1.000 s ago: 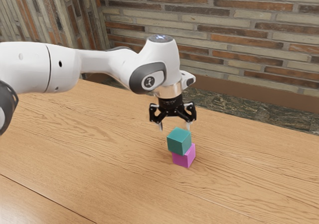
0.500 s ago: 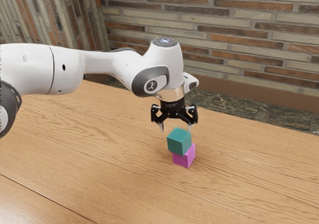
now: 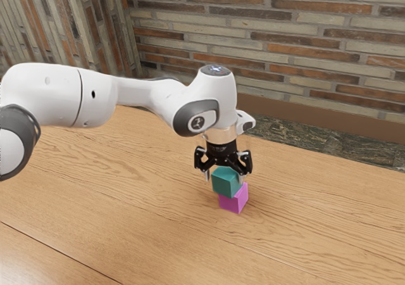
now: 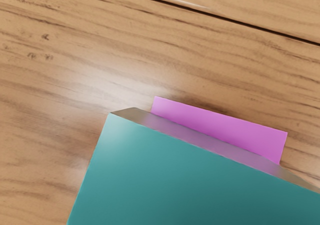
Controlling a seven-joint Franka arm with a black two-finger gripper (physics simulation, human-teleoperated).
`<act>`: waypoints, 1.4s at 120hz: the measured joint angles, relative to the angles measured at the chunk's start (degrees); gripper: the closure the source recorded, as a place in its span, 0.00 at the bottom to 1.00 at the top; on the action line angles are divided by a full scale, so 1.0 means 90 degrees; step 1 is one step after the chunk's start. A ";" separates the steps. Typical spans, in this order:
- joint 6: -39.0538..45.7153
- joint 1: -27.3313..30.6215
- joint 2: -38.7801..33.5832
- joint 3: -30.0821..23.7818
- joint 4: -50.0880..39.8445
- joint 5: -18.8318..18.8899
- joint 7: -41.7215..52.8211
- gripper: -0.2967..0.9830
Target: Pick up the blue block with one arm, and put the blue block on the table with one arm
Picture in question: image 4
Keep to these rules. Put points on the pink block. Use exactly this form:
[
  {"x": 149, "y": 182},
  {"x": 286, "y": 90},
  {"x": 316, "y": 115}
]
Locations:
[{"x": 225, "y": 127}]

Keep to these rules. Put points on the teal block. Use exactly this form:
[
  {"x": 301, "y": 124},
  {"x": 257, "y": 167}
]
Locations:
[{"x": 180, "y": 180}]

